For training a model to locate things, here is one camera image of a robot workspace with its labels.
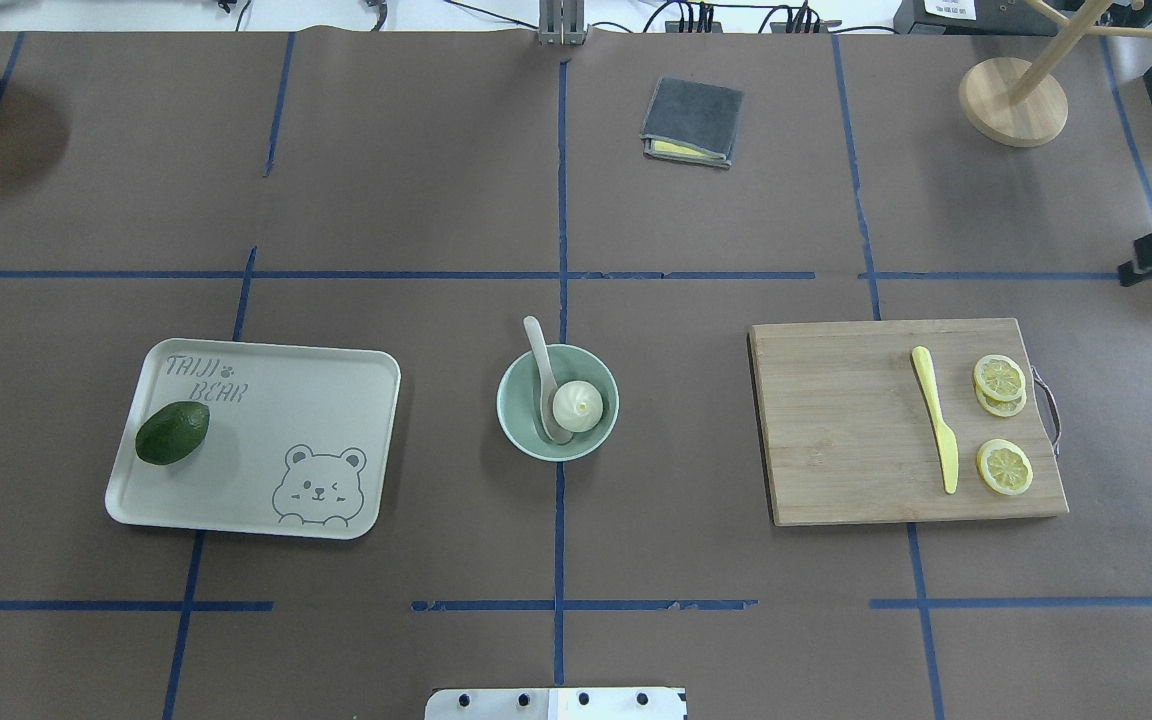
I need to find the white ceramic spoon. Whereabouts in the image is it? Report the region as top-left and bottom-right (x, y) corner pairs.
(522, 316), (573, 445)

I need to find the green avocado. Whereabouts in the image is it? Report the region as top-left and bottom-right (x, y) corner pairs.
(134, 401), (211, 467)

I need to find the grey folded cloth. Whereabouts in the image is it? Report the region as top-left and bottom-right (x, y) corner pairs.
(641, 76), (745, 169)

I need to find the bamboo cutting board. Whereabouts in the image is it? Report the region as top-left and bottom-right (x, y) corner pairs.
(749, 318), (1069, 526)

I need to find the mint green bowl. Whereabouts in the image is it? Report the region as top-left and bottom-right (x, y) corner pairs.
(495, 344), (620, 462)

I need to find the aluminium frame post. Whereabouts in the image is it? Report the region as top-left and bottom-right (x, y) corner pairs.
(538, 0), (588, 46)

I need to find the wooden mug tree stand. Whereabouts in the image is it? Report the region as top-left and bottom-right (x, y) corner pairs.
(957, 1), (1152, 149)

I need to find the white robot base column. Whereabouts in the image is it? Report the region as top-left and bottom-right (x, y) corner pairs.
(424, 685), (689, 719)

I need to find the cream bear serving tray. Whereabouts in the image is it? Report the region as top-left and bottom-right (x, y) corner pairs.
(105, 338), (401, 541)

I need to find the lemon slice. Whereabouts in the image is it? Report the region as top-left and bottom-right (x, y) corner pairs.
(975, 388), (1026, 418)
(972, 354), (1026, 404)
(975, 438), (1034, 497)

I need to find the yellow plastic knife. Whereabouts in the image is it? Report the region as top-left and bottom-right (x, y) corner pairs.
(911, 346), (960, 495)

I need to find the yellow sponge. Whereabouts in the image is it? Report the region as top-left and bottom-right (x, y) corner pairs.
(644, 138), (730, 167)

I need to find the white steamed bun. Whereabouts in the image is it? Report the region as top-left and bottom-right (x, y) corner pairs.
(550, 381), (604, 433)

